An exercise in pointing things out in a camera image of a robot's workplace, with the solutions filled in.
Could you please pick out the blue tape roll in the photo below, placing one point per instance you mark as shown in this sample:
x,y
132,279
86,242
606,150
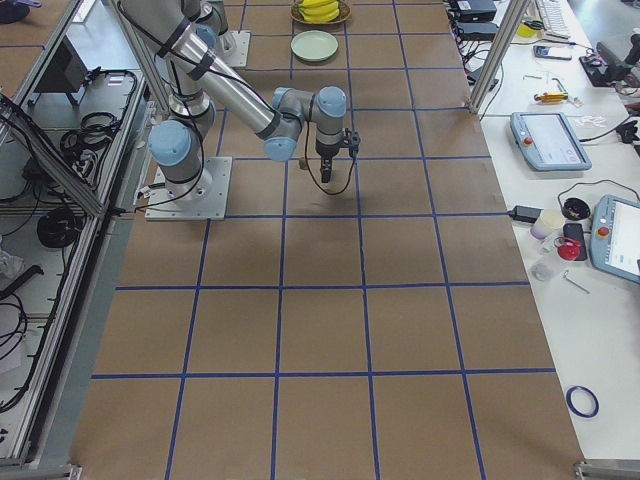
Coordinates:
x,y
582,402

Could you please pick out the near teach pendant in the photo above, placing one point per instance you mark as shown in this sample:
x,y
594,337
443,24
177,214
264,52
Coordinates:
x,y
614,243

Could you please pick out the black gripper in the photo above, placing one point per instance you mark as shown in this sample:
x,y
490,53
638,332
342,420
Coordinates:
x,y
325,152

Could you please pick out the smartphone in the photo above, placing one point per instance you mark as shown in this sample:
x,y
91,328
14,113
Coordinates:
x,y
552,53

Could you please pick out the red round cap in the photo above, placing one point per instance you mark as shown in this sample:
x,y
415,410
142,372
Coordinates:
x,y
568,249

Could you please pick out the white paper cup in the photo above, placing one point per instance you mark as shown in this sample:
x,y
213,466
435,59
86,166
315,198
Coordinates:
x,y
547,222

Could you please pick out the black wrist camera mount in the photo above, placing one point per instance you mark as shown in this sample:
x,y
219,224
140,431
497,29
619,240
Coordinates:
x,y
351,141

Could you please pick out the black power adapter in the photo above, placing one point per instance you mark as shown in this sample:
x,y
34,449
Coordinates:
x,y
524,214

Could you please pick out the light green plate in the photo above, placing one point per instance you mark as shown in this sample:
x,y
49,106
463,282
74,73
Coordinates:
x,y
314,46

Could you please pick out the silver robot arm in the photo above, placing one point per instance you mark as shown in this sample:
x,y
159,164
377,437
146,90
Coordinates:
x,y
190,35
211,24

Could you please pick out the far teach pendant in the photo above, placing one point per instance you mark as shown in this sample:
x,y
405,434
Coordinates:
x,y
547,142

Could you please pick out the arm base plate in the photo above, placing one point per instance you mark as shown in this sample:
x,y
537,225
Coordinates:
x,y
239,47
208,200

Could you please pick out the aluminium frame post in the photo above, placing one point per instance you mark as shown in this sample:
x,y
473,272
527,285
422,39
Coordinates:
x,y
507,28

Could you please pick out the yellow banana bunch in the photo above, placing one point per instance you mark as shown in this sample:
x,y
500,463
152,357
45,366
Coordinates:
x,y
319,11

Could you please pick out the teach pendant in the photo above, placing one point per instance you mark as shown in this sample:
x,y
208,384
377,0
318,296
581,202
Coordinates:
x,y
614,243
547,142

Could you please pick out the wicker fruit basket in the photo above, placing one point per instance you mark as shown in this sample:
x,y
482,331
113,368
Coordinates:
x,y
345,13

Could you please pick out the yellow handled tool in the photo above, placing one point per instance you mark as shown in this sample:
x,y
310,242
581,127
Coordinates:
x,y
550,97

